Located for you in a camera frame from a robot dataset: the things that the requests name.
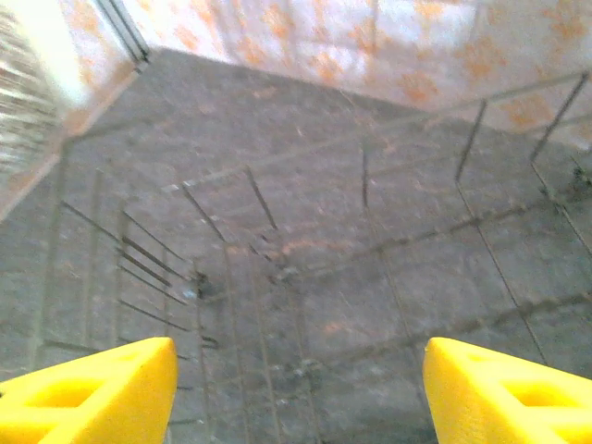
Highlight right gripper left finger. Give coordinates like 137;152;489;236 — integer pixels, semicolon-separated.
0;336;179;444

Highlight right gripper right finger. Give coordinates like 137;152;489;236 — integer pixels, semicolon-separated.
423;336;592;444

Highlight grey wire dish rack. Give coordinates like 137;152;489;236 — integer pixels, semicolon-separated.
27;68;592;444

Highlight aluminium frame post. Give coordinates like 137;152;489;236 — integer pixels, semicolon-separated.
94;0;153;75

